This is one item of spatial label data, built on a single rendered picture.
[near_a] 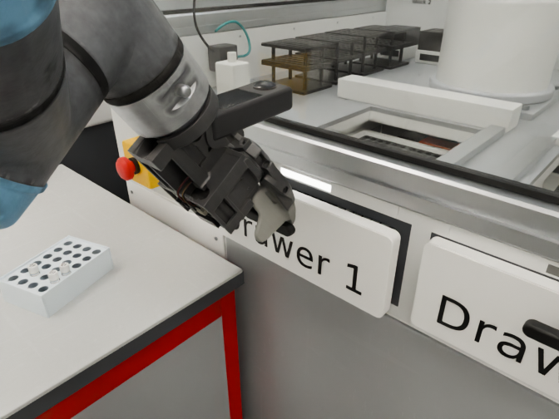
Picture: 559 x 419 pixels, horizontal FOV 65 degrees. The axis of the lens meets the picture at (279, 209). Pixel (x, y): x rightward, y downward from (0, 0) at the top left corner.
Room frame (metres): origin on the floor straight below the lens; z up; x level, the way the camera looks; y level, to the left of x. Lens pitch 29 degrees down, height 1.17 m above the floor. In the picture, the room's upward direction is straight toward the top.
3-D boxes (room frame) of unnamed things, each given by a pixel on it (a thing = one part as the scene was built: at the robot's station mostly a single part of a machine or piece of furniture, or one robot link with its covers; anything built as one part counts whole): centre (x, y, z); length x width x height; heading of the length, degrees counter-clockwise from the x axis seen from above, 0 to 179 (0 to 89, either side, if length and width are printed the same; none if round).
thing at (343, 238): (0.48, -0.01, 0.87); 0.29 x 0.02 x 0.11; 48
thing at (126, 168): (0.68, 0.25, 0.88); 0.04 x 0.03 x 0.04; 48
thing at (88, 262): (0.52, 0.32, 0.78); 0.12 x 0.08 x 0.04; 156
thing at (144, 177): (0.70, 0.23, 0.88); 0.07 x 0.05 x 0.07; 48
